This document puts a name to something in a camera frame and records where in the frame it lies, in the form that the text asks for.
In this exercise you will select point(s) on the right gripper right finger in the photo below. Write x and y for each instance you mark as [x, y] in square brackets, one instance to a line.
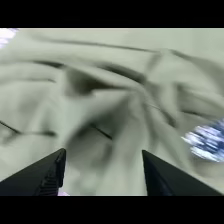
[166, 180]

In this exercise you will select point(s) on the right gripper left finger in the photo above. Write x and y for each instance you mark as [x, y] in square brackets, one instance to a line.
[40, 177]

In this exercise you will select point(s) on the pale green garment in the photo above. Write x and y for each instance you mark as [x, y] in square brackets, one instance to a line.
[110, 86]

